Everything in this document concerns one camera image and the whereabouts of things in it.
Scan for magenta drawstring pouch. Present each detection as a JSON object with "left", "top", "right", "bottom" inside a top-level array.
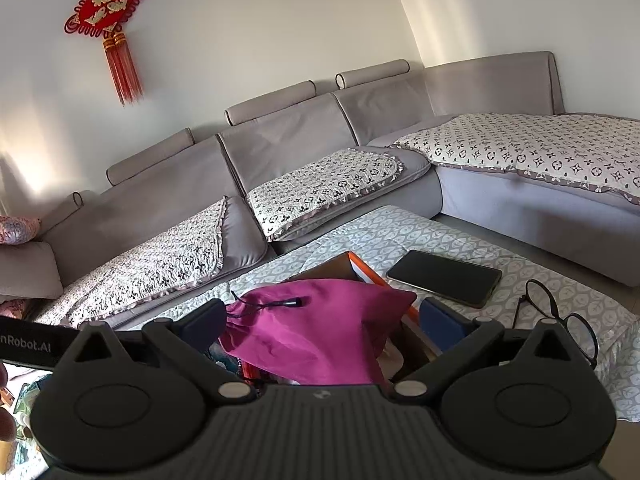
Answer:
[{"left": 219, "top": 278, "right": 416, "bottom": 386}]

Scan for person's left hand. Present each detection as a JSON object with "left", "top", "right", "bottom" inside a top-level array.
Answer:
[{"left": 0, "top": 363, "right": 16, "bottom": 442}]

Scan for black smartphone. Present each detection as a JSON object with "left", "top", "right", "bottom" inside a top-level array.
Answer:
[{"left": 387, "top": 250, "right": 502, "bottom": 309}]

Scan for teal tissue pack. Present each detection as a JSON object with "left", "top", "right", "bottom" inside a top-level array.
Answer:
[{"left": 13, "top": 375, "right": 50, "bottom": 440}]

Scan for grey back cushion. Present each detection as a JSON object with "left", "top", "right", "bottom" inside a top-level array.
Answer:
[{"left": 0, "top": 242, "right": 63, "bottom": 299}]

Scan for patterned sofa cover left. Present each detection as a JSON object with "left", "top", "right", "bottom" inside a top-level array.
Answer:
[{"left": 35, "top": 196, "right": 230, "bottom": 327}]

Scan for patterned sofa cover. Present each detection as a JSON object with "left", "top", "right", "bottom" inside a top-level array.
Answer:
[
  {"left": 247, "top": 148, "right": 405, "bottom": 242},
  {"left": 35, "top": 196, "right": 230, "bottom": 327}
]

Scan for pink floral pillow top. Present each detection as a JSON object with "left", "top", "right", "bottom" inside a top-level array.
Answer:
[{"left": 0, "top": 216, "right": 40, "bottom": 246}]

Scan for patterned sofa cover right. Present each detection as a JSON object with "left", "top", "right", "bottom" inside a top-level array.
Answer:
[{"left": 247, "top": 148, "right": 405, "bottom": 242}]

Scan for grey sectional sofa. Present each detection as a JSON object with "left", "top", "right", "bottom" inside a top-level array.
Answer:
[{"left": 0, "top": 50, "right": 640, "bottom": 331}]

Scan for patterned chaise cover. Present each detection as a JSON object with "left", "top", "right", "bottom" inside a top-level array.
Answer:
[{"left": 393, "top": 113, "right": 639, "bottom": 205}]

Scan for red chinese knot decoration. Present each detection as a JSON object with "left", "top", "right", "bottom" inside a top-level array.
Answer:
[{"left": 64, "top": 0, "right": 143, "bottom": 106}]

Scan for black frame eyeglasses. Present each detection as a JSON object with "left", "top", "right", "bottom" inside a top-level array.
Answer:
[{"left": 512, "top": 278, "right": 600, "bottom": 370}]

